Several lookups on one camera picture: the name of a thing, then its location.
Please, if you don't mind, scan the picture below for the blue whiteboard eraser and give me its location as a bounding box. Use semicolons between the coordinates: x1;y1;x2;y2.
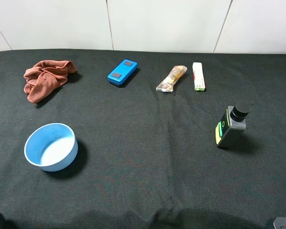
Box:
107;59;138;86

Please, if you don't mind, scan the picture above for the black tablecloth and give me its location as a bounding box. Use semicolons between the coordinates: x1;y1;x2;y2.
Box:
0;50;286;229

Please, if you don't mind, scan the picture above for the rust brown crumpled cloth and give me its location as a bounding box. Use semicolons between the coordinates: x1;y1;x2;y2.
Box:
23;60;77;104

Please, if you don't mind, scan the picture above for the clear wrapped snack bar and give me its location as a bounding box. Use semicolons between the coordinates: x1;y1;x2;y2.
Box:
156;65;187;93

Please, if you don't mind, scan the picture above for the light blue bowl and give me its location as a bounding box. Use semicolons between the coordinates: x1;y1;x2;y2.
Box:
24;123;78;172

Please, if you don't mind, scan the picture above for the long white green box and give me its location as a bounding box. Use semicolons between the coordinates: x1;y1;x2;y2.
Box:
192;62;205;91

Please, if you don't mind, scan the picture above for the grey base at right corner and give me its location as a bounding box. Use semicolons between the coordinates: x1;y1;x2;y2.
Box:
273;217;286;229

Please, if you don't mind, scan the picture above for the grey pump dispenser bottle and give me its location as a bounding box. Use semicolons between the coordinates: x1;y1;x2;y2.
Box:
215;101;254;148

